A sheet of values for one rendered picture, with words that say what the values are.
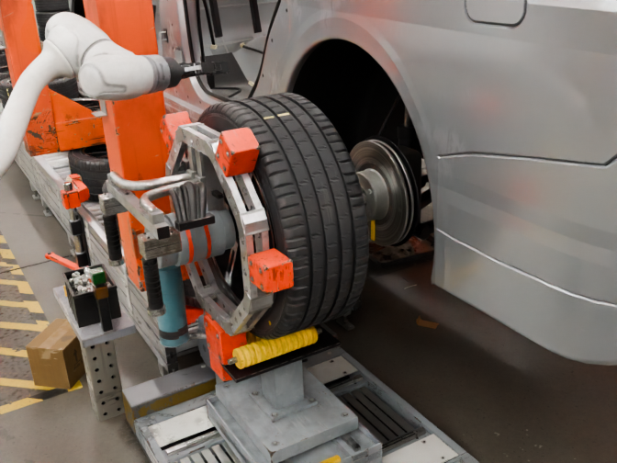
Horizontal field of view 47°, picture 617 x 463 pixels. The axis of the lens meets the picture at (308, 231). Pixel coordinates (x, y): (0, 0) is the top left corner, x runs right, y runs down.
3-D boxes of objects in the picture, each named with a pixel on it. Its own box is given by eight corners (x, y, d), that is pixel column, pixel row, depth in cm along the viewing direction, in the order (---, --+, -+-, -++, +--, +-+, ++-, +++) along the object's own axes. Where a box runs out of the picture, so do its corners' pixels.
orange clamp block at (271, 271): (276, 273, 172) (295, 287, 165) (248, 281, 169) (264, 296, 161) (274, 246, 169) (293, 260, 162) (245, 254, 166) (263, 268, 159)
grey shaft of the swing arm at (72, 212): (93, 279, 349) (76, 183, 329) (82, 282, 346) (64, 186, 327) (88, 272, 356) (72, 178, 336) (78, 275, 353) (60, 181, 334)
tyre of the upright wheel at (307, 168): (406, 273, 167) (303, 41, 183) (320, 300, 156) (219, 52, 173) (308, 341, 224) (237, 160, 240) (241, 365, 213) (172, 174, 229)
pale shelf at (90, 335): (136, 333, 226) (135, 324, 225) (83, 348, 219) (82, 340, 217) (100, 282, 261) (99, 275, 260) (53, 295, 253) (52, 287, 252)
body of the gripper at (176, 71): (151, 91, 173) (178, 88, 181) (174, 86, 168) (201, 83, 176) (144, 60, 172) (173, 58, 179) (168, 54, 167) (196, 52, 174)
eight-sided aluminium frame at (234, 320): (278, 357, 181) (264, 152, 159) (255, 366, 178) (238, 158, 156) (198, 279, 224) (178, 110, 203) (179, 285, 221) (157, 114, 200)
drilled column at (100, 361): (127, 412, 257) (108, 310, 240) (99, 422, 252) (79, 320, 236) (118, 398, 265) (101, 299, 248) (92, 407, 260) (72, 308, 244)
